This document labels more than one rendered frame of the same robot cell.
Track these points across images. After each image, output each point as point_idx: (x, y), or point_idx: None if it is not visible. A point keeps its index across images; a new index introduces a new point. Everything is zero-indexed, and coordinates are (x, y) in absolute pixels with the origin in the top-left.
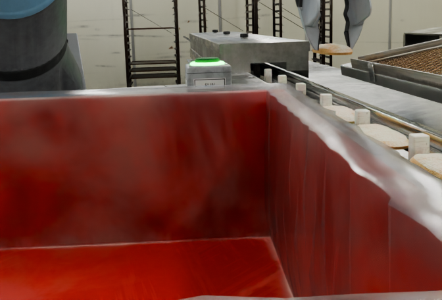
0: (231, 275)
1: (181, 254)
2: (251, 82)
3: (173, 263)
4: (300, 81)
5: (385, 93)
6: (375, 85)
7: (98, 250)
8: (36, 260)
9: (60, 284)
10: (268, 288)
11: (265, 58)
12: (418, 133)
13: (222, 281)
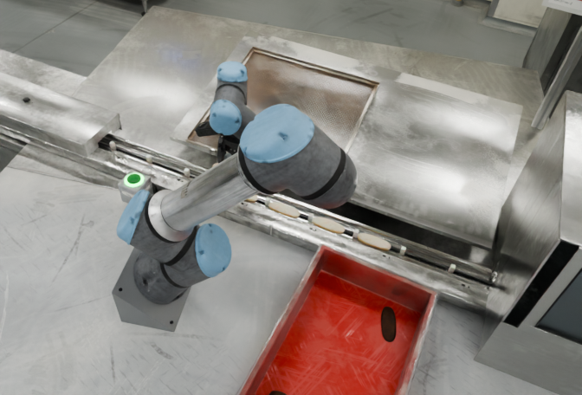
0: (336, 286)
1: (320, 288)
2: (145, 171)
3: (324, 292)
4: (155, 152)
5: (164, 122)
6: (135, 106)
7: (307, 301)
8: (306, 314)
9: (322, 314)
10: (345, 283)
11: (103, 135)
12: (310, 214)
13: (338, 288)
